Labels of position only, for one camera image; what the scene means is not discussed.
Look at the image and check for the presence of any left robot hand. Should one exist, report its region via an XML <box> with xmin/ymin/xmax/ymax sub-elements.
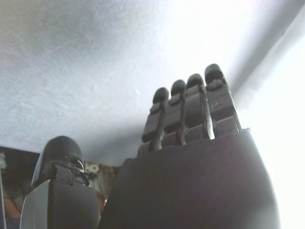
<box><xmin>20</xmin><ymin>63</ymin><xmax>282</xmax><ymax>229</ymax></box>

